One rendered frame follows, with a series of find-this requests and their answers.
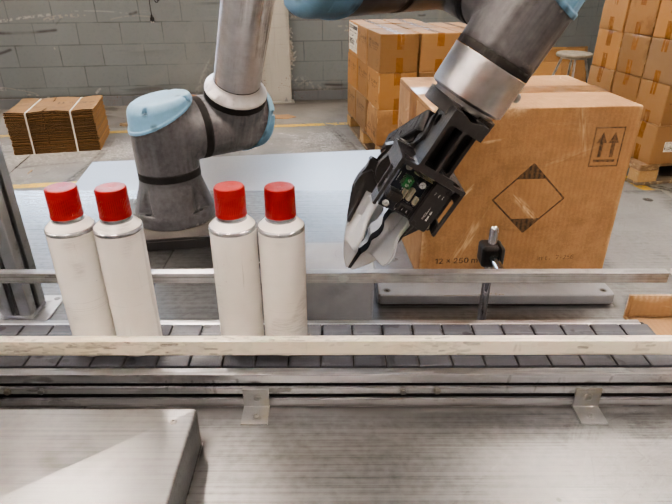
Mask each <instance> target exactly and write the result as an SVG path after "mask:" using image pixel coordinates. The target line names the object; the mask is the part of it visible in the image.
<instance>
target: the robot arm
mask: <svg viewBox="0 0 672 504"><path fill-rule="evenodd" d="M274 2H275V0H220V10H219V21H218V32H217V43H216V54H215V65H214V73H212V74H211V75H209V76H208V77H207V78H206V80H205V83H204V92H203V95H196V96H192V95H191V94H190V92H189V91H187V90H184V89H171V90H161V91H157V92H153V93H149V94H146V95H143V96H141V97H139V98H137V99H135V100H134V101H132V102H131V103H130V104H129V105H128V107H127V111H126V115H127V122H128V129H127V130H128V134H129V135H130V139H131V144H132V149H133V154H134V160H135V165H136V170H137V174H138V180H139V185H138V192H137V199H136V205H135V215H136V217H138V218H139V219H141V220H142V221H143V228H145V229H149V230H154V231H178V230H184V229H189V228H193V227H196V226H199V225H201V224H203V223H205V222H207V221H209V220H210V219H211V218H212V217H213V216H214V215H215V203H214V199H213V197H212V195H211V193H210V191H209V189H208V187H207V185H206V183H205V181H204V179H203V177H202V174H201V167H200V159H203V158H208V157H213V156H217V155H222V154H227V153H232V152H236V151H241V150H242V151H246V150H251V149H253V148H254V147H258V146H261V145H263V144H265V143H266V142H267V141H268V140H269V139H270V137H271V135H272V133H273V130H274V125H275V115H274V114H273V111H274V105H273V102H272V99H271V97H270V95H269V94H268V92H267V91H266V88H265V86H264V85H263V84H262V82H261V79H262V73H263V67H264V61H265V56H266V50H267V44H268V38H269V32H270V26H271V20H272V14H273V8H274ZM584 2H585V0H284V5H285V7H286V8H287V9H288V10H289V11H290V12H291V13H292V14H294V15H295V16H297V17H300V18H303V19H322V20H328V21H332V20H340V19H343V18H346V17H352V16H364V15H376V14H388V13H400V12H412V11H424V10H435V9H438V10H442V11H445V12H447V13H449V14H450V15H452V16H454V17H455V18H457V19H458V20H460V21H462V22H463V23H465V24H467V25H466V27H465V28H464V30H463V31H462V33H461V35H460V36H459V38H458V40H459V41H458V40H456V42H455V43H454V45H453V46H452V48H451V50H450V51H449V53H448V54H447V56H446V57H445V59H444V61H443V62H442V64H441V65H440V67H439V68H438V70H437V72H436V73H435V75H434V80H435V81H436V82H437V84H434V83H432V84H431V86H430V87H429V89H428V91H427V92H426V94H425V97H426V98H427V99H428V100H429V101H430V102H432V103H433V104H434V105H435V106H437V107H438V109H437V111H436V112H435V113H434V112H432V111H431V110H429V109H428V110H426V111H424V112H422V113H421V114H419V115H418V116H416V117H415V118H413V119H411V120H410V121H408V122H407V123H405V124H404V125H402V126H400V127H399V128H397V129H396V130H394V131H393V132H391V133H389V134H388V136H387V138H386V140H385V142H384V144H383V146H382V148H381V150H380V153H381V154H380V155H379V156H378V157H377V158H375V157H373V156H370V157H369V160H368V162H367V164H366V165H365V166H364V167H363V168H362V169H361V171H360V172H359V173H358V175H357V176H356V178H355V180H354V182H353V184H352V187H351V192H350V198H349V205H348V212H347V220H346V226H345V234H344V242H343V254H344V261H345V266H346V267H348V268H350V269H352V270H354V269H357V268H360V267H363V266H365V265H368V264H370V263H372V262H373V261H375V260H377V261H378V262H379V263H380V264H381V265H382V266H386V265H388V264H389V263H390V262H391V260H392V259H393V257H394V256H395V253H396V248H397V244H398V243H399V242H400V240H401V239H402V238H403V237H405V236H407V235H409V234H411V233H413V232H415V231H417V230H420V231H422V232H425V230H427V231H428V230H430V233H431V235H432V236H433V237H434V236H435V235H436V234H437V232H438V231H439V230H440V228H441V227H442V226H443V224H444V223H445V221H446V220H447V219H448V217H449V216H450V215H451V213H452V212H453V211H454V209H455V208H456V206H457V205H458V204H459V202H460V201H461V200H462V198H463V197H464V196H465V194H466V193H465V191H464V189H463V188H462V186H461V184H460V183H459V181H458V179H457V177H456V176H455V174H454V170H455V169H456V168H457V166H458V165H459V163H460V162H461V160H462V159H463V158H464V156H465V155H466V153H467V152H468V151H469V149H470V148H471V146H472V145H473V144H474V142H475V141H476V140H477V141H478V142H480V143H481V142H482V141H483V139H484V138H485V136H487V135H488V134H489V132H490V131H491V129H492V128H493V127H494V125H495V124H494V122H493V121H492V120H493V119H494V120H500V119H501V118H502V117H503V115H504V114H505V113H506V111H507V110H508V108H509V107H510V106H511V104H512V103H515V104H516V103H518V102H519V101H520V99H521V94H519V93H520V92H521V90H522V89H523V87H524V86H525V85H526V84H524V83H527V82H528V81H529V79H530V77H531V76H532V75H533V74H534V73H535V71H536V70H537V68H538V67H539V66H540V64H541V63H542V61H543V60H544V59H545V57H546V56H547V54H548V53H549V52H550V50H551V49H552V47H553V46H554V45H555V43H556V42H557V41H558V39H559V38H560V36H561V35H562V34H563V32H564V31H565V30H566V28H567V27H568V25H569V24H570V23H571V21H572V20H575V19H576V18H577V16H578V11H579V9H580V8H581V6H582V5H583V3H584ZM460 41H461V42H462V43H461V42H460ZM463 43H464V44H465V45H464V44H463ZM466 45H467V46H466ZM469 47H470V48H469ZM471 48H472V49H473V50H472V49H471ZM475 51H476V52H475ZM477 52H478V53H479V54H478V53H477ZM483 56H484V57H483ZM486 58H487V59H486ZM492 62H493V63H492ZM494 63H495V64H496V65H495V64H494ZM498 66H499V67H498ZM501 68H502V69H501ZM509 73H510V74H509ZM511 74H512V75H513V76H512V75H511ZM515 77H516V78H515ZM518 79H519V80H518ZM520 80H521V81H522V82H521V81H520ZM523 82H524V83H523ZM451 200H452V201H453V204H452V206H451V207H450V209H449V210H448V211H447V213H446V214H445V215H444V217H443V218H442V220H441V221H440V222H439V223H438V220H437V219H438V218H439V217H440V215H441V214H442V213H443V211H444V210H445V208H446V207H447V206H448V204H449V203H450V201H451ZM383 207H385V208H389V209H388V210H387V211H386V213H385V214H384V216H383V219H382V224H381V226H380V227H379V229H378V230H376V231H375V232H373V233H372V234H371V235H370V237H369V239H368V242H367V243H365V244H364V245H363V246H362V247H360V248H359V245H360V244H361V242H362V241H363V240H364V239H365V238H366V235H367V229H368V227H369V225H370V224H371V223H372V222H373V221H375V220H377V219H378V218H379V217H380V215H381V213H382V212H383V209H384V208H383ZM358 248H359V249H358Z"/></svg>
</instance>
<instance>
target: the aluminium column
mask: <svg viewBox="0 0 672 504"><path fill-rule="evenodd" d="M0 257H1V259H2V262H3V264H4V267H5V269H36V265H35V262H34V258H33V255H32V251H31V248H30V244H29V241H28V238H27V234H26V231H25V227H24V224H23V220H22V217H21V213H20V210H19V206H18V203H17V199H16V196H15V192H14V189H13V185H12V182H11V178H10V175H9V171H8V168H7V164H6V161H5V158H4V154H3V151H2V147H1V144H0ZM10 285H11V288H12V292H13V295H14V298H15V301H16V304H17V307H18V310H19V314H20V315H16V312H15V308H14V304H13V301H12V297H11V293H10V290H9V287H8V284H7V283H0V313H1V315H2V319H33V318H34V317H35V316H36V315H37V314H38V312H39V311H40V310H41V309H42V308H43V306H44V305H45V304H46V301H45V297H44V293H43V290H42V286H41V283H10Z"/></svg>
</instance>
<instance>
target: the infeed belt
mask: <svg viewBox="0 0 672 504"><path fill-rule="evenodd" d="M307 327H308V336H442V335H656V334H655V332H654V331H653V330H652V329H651V328H650V327H649V326H648V324H619V325H618V324H590V325H588V324H560V326H559V324H531V325H530V326H529V324H501V327H500V325H499V324H471V327H470V324H442V325H441V326H440V324H412V330H411V325H410V324H382V330H381V325H380V324H353V330H351V324H323V330H321V324H307ZM441 327H442V330H441ZM202 328H203V330H202ZM471 328H472V330H471ZM161 330H162V335H163V336H221V328H220V325H204V327H203V325H174V327H173V325H161ZM0 336H72V332H71V329H70V325H55V326H54V325H25V326H24V325H0ZM0 368H672V355H291V356H280V355H146V356H141V357H129V356H126V355H101V356H96V357H86V356H82V355H28V356H0Z"/></svg>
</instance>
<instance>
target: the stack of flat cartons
mask: <svg viewBox="0 0 672 504"><path fill-rule="evenodd" d="M102 96H103V95H96V96H87V97H57V98H56V97H54V98H45V99H34V98H27V99H21V101H20V102H19V103H17V104H16V105H15V106H14V107H12V108H11V109H10V110H8V111H7V112H5V113H3V116H4V117H3V119H5V123H4V124H6V128H7V129H8V135H10V138H9V139H10V140H11V141H12V142H11V143H12V147H13V150H14V155H28V154H43V153H59V152H76V151H77V152H79V151H92V150H101V149H102V147H103V145H104V143H105V141H106V139H107V137H108V135H109V133H110V132H109V130H110V129H109V128H108V127H109V125H108V120H107V115H106V113H105V112H106V111H105V108H104V106H105V105H104V104H103V101H102V100H103V97H102Z"/></svg>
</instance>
